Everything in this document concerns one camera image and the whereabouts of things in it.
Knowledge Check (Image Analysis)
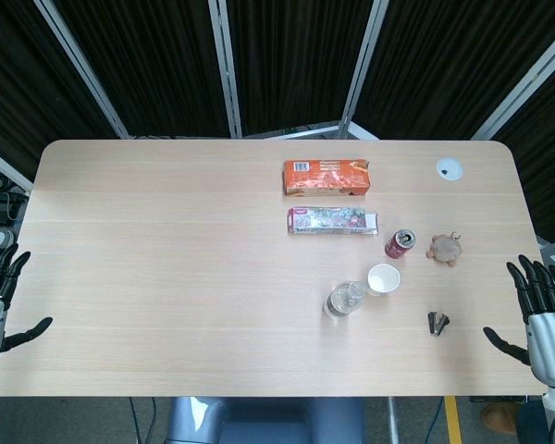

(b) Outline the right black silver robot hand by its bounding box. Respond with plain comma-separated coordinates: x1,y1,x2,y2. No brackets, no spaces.
483,253,555,388

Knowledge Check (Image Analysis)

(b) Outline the clear plastic bottle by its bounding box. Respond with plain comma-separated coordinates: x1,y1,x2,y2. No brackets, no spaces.
322,279,368,321

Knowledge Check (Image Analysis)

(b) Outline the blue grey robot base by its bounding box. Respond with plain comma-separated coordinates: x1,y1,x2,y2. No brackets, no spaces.
166,396,366,444

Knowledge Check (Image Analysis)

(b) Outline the white paper cup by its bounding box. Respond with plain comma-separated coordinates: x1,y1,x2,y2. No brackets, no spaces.
366,263,402,297

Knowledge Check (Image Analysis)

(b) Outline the brown turtle plush toy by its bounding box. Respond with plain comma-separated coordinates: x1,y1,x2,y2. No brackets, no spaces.
425,230,463,268

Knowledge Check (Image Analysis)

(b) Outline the white table leg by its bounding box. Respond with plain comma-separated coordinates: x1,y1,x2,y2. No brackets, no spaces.
387,396,401,444

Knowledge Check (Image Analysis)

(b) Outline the black fabric partition panel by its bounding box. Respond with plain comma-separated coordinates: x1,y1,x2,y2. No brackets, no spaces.
54,0,232,139
354,0,555,140
0,0,122,182
493,76,555,245
225,0,376,136

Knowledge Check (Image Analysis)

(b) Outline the red soda can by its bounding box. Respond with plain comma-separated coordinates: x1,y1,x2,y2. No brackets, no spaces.
384,228,417,259

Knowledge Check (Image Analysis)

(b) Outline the pink white carton box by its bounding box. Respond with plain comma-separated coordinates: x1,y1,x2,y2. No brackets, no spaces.
286,206,380,237

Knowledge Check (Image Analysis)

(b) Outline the orange snack box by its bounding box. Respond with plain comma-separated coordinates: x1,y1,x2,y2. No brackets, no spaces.
282,158,371,198

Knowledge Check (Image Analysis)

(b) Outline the silver partition post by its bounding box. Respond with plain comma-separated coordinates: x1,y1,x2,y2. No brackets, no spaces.
339,0,390,139
207,0,244,139
31,0,131,139
471,31,555,140
0,141,33,191

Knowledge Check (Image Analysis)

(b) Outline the black floor cable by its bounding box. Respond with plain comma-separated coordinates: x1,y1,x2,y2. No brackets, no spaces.
128,397,159,444

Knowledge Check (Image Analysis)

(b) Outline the white cable grommet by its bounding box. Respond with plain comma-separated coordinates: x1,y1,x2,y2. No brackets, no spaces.
435,157,464,181

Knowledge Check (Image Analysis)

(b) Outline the silver partition foot rail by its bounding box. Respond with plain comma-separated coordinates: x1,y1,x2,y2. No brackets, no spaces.
281,120,380,140

